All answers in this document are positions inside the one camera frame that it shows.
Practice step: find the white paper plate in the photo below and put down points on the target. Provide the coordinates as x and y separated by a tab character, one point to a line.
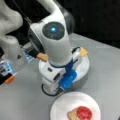
69	101

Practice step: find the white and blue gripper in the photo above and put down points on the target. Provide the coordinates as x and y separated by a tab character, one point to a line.
57	79

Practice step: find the yellow cheese slice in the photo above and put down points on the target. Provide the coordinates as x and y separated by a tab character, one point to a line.
83	52

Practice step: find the white divided round tray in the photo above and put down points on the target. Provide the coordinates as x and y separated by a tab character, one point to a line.
82	70

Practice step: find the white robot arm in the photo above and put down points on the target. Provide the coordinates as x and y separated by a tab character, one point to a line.
53	33

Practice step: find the red tomato piece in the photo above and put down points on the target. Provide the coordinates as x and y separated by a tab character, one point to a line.
84	113

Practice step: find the small orange block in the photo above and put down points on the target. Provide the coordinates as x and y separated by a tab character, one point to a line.
7	81

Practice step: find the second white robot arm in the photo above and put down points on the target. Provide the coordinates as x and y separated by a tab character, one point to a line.
11	20

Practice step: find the brown toast slice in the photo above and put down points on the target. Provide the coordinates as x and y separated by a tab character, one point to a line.
72	115
43	57

